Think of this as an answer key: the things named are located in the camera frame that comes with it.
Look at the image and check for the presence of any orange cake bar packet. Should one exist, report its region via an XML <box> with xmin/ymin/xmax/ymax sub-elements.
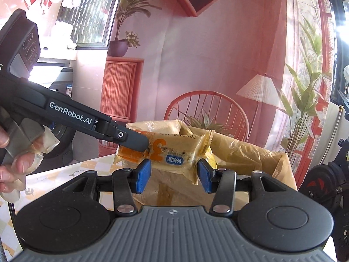
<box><xmin>115</xmin><ymin>130</ymin><xmax>217</xmax><ymax>184</ymax></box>

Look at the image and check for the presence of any person's left hand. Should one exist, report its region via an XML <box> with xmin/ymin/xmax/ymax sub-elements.
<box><xmin>1</xmin><ymin>127</ymin><xmax>60</xmax><ymax>203</ymax></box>

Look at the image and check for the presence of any hanging laundry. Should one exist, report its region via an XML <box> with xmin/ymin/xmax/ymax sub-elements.
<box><xmin>23</xmin><ymin>0</ymin><xmax>81</xmax><ymax>50</ymax></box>

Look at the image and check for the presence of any checkered floral tablecloth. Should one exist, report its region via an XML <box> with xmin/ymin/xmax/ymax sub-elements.
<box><xmin>1</xmin><ymin>155</ymin><xmax>122</xmax><ymax>261</ymax></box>

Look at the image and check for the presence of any black exercise bike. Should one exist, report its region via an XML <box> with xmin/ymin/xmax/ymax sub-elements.
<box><xmin>298</xmin><ymin>89</ymin><xmax>349</xmax><ymax>262</ymax></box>

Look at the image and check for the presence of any white cap on bike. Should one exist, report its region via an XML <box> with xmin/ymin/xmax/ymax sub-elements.
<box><xmin>343</xmin><ymin>65</ymin><xmax>349</xmax><ymax>83</ymax></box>

